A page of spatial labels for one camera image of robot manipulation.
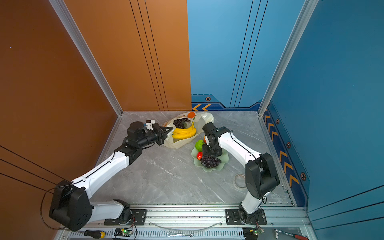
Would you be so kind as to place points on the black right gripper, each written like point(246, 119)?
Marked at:
point(206, 153)

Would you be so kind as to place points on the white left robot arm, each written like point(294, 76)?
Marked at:
point(71, 205)

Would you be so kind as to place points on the green circuit board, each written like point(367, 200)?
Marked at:
point(123, 233)

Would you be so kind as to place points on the cream plastic bag orange print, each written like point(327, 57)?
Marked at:
point(199, 119)

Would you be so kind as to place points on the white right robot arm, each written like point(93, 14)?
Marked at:
point(261, 175)

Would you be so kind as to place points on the yellow handled screwdriver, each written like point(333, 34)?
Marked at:
point(97, 234)

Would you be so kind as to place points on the dark purple grape bunch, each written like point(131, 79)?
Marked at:
point(210, 162)

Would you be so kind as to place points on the red handled tool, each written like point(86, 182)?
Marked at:
point(295, 236)

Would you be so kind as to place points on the aluminium corner post right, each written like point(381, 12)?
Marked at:
point(295, 36)

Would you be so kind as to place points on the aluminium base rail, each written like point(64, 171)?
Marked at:
point(201, 222)

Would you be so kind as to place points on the small red fruit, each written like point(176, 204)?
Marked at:
point(200, 155)

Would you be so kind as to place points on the light green fruit plate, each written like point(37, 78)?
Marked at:
point(224, 158)

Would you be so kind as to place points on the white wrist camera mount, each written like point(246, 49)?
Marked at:
point(149, 124)

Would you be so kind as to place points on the small circuit board right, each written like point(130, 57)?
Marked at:
point(256, 232)

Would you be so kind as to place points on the yellow banana bunch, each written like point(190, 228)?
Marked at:
point(181, 134)

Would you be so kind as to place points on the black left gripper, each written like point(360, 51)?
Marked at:
point(161, 135)

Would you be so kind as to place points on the aluminium corner post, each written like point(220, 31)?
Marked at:
point(295, 36)
point(75, 34)

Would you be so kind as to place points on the aluminium corner post left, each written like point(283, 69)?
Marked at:
point(75, 34)

